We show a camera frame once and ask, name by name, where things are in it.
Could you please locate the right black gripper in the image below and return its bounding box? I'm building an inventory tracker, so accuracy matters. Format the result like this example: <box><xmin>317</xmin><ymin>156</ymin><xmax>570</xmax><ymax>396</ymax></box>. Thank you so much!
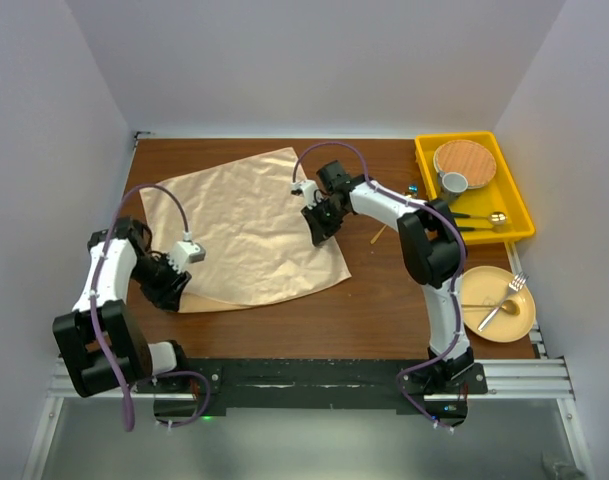
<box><xmin>302</xmin><ymin>198</ymin><xmax>349</xmax><ymax>246</ymax></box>

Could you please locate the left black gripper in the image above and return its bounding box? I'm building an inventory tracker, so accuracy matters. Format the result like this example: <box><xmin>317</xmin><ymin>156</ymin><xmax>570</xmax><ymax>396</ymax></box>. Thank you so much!
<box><xmin>129</xmin><ymin>253</ymin><xmax>191</xmax><ymax>312</ymax></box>

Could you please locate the peach satin napkin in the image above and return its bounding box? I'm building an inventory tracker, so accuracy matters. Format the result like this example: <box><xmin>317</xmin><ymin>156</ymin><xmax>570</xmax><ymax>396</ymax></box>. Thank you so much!
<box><xmin>140</xmin><ymin>147</ymin><xmax>351</xmax><ymax>314</ymax></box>

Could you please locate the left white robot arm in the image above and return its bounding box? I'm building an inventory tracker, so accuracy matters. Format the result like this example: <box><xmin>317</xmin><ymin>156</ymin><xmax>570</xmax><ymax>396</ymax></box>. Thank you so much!
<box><xmin>52</xmin><ymin>216</ymin><xmax>191</xmax><ymax>398</ymax></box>

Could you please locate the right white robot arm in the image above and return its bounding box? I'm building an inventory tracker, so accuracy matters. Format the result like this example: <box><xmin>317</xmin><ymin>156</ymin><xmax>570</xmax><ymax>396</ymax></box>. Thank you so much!
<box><xmin>291</xmin><ymin>161</ymin><xmax>474</xmax><ymax>393</ymax></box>

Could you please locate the gold spoon on table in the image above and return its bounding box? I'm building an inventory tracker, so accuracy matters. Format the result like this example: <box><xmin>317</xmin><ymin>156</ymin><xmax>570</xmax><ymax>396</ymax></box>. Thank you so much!
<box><xmin>370</xmin><ymin>225</ymin><xmax>387</xmax><ymax>245</ymax></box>

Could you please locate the grey white cup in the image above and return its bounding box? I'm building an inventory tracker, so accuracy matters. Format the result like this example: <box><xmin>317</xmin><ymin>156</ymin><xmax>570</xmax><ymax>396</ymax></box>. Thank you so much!
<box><xmin>438</xmin><ymin>172</ymin><xmax>469</xmax><ymax>204</ymax></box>

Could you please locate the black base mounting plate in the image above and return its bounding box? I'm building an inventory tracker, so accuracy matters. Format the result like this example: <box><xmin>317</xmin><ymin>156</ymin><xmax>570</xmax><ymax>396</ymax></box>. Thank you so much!
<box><xmin>132</xmin><ymin>357</ymin><xmax>489</xmax><ymax>424</ymax></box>

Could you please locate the woven orange round plate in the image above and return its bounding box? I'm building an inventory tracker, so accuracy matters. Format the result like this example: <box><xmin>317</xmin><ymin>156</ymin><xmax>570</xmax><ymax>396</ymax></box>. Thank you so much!
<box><xmin>433</xmin><ymin>139</ymin><xmax>497</xmax><ymax>189</ymax></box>

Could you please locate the gold black spoon in tray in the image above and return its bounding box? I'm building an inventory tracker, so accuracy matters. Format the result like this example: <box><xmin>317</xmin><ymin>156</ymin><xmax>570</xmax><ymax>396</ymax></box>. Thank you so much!
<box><xmin>453</xmin><ymin>211</ymin><xmax>508</xmax><ymax>226</ymax></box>

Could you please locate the yellow plastic tray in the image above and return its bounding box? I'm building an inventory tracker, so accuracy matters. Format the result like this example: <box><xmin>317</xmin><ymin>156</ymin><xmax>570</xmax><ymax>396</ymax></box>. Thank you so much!
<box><xmin>415</xmin><ymin>131</ymin><xmax>536</xmax><ymax>245</ymax></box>

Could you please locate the beige round plate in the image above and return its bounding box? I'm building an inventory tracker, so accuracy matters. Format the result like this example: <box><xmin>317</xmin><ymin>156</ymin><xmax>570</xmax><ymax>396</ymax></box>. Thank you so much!
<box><xmin>461</xmin><ymin>266</ymin><xmax>536</xmax><ymax>343</ymax></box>

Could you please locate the silver fork on plate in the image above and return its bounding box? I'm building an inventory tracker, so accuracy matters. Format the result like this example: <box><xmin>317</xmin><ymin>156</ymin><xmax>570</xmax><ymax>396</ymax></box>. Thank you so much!
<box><xmin>477</xmin><ymin>272</ymin><xmax>528</xmax><ymax>332</ymax></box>

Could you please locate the gold spoon on plate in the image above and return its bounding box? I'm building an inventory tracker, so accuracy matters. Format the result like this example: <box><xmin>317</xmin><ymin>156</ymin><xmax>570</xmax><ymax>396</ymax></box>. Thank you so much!
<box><xmin>462</xmin><ymin>300</ymin><xmax>520</xmax><ymax>316</ymax></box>

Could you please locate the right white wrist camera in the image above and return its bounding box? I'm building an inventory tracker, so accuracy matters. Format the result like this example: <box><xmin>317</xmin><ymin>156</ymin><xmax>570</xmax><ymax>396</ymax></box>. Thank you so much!
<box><xmin>290</xmin><ymin>180</ymin><xmax>323</xmax><ymax>209</ymax></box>

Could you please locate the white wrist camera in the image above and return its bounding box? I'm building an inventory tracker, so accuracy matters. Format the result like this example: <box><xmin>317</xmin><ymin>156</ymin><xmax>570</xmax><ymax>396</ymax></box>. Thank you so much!
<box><xmin>168</xmin><ymin>231</ymin><xmax>206</xmax><ymax>273</ymax></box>
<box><xmin>290</xmin><ymin>180</ymin><xmax>323</xmax><ymax>209</ymax></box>

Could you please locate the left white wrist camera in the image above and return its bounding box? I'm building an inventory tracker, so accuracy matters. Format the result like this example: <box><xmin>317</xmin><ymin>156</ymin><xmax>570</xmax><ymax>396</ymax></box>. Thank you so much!
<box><xmin>168</xmin><ymin>231</ymin><xmax>206</xmax><ymax>273</ymax></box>

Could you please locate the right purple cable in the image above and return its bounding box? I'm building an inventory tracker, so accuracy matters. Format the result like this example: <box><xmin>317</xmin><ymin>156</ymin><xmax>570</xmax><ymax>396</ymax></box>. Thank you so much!
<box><xmin>291</xmin><ymin>141</ymin><xmax>469</xmax><ymax>435</ymax></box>

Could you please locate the purple cable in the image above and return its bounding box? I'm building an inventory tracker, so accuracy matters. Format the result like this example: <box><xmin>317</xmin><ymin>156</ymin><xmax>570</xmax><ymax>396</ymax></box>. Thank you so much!
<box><xmin>91</xmin><ymin>183</ymin><xmax>213</xmax><ymax>433</ymax></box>
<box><xmin>291</xmin><ymin>141</ymin><xmax>469</xmax><ymax>435</ymax></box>

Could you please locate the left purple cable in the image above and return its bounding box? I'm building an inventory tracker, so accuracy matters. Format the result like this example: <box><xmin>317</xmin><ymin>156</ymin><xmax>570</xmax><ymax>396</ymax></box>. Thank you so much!
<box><xmin>91</xmin><ymin>183</ymin><xmax>213</xmax><ymax>433</ymax></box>

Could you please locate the black handled utensil in tray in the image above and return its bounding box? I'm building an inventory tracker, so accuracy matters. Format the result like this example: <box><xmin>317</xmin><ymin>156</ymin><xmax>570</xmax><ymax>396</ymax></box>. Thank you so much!
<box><xmin>457</xmin><ymin>226</ymin><xmax>503</xmax><ymax>234</ymax></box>

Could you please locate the aluminium rail frame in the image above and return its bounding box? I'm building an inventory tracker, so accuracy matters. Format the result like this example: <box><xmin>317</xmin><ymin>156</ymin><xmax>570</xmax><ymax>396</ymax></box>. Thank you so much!
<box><xmin>21</xmin><ymin>239</ymin><xmax>596</xmax><ymax>480</ymax></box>

